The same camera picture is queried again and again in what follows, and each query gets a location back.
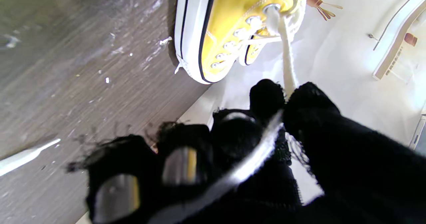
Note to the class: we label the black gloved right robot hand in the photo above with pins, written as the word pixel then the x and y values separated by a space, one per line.
pixel 359 170

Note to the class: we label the white shoelace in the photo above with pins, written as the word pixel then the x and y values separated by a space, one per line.
pixel 288 57

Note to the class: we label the yellow canvas sneaker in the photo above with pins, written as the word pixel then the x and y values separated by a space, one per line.
pixel 251 52
pixel 226 21

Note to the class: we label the printed kitchen backdrop cloth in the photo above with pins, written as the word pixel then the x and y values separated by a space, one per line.
pixel 349 67

